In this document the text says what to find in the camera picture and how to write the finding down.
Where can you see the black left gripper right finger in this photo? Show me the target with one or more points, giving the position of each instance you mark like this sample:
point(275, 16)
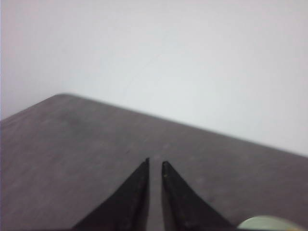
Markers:
point(188, 210)

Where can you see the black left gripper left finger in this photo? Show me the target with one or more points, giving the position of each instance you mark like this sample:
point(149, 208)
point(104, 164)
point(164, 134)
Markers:
point(124, 208)

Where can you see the green round plate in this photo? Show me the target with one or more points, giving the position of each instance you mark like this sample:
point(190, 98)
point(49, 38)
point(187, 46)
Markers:
point(270, 223)

